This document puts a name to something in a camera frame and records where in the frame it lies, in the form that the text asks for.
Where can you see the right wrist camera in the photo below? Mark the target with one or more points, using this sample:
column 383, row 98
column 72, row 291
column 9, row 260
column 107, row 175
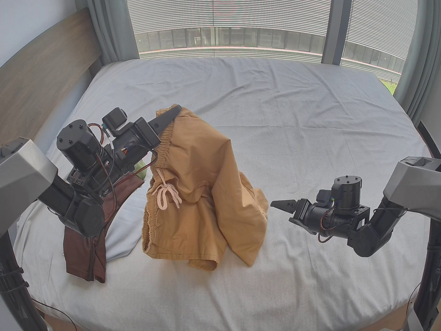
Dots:
column 324, row 198

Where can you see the tan shorts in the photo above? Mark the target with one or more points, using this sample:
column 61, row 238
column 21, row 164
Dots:
column 203, row 184

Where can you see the bed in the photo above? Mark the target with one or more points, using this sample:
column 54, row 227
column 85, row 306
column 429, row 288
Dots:
column 293, row 116

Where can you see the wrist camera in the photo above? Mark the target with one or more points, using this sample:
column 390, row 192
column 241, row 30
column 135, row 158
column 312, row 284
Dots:
column 324, row 198
column 115, row 119

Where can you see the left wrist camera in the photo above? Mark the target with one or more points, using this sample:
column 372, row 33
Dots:
column 115, row 119

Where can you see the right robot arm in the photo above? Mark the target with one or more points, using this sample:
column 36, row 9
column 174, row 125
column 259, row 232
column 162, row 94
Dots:
column 375, row 231

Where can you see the brown garment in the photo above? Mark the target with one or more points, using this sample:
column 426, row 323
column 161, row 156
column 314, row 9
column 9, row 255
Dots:
column 82, row 253

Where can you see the green garment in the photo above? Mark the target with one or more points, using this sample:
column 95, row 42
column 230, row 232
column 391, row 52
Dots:
column 140, row 171

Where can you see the pale blue garment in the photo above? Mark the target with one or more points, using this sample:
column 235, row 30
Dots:
column 120, row 226

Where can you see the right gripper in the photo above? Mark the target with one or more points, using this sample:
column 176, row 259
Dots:
column 310, row 216

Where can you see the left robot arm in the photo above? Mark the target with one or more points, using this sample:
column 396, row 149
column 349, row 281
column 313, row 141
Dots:
column 27, row 174

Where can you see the grey-green curtain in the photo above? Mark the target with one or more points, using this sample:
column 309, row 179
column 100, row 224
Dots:
column 103, row 19
column 425, row 64

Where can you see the window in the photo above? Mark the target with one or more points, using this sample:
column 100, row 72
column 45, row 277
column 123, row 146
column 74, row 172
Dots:
column 332, row 29

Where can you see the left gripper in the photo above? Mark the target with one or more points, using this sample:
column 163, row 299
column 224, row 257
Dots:
column 134, row 145

